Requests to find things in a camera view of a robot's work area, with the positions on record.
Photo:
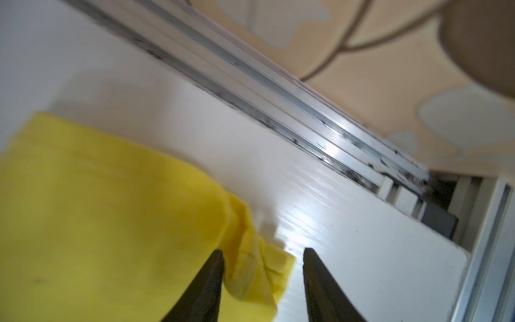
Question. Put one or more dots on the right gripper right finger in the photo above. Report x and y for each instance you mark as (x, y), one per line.
(325, 299)

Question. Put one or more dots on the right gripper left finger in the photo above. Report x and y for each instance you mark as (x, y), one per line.
(201, 300)

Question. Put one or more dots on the yellow trousers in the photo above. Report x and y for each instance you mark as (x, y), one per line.
(96, 228)

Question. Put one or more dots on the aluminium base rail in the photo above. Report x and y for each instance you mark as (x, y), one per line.
(477, 214)

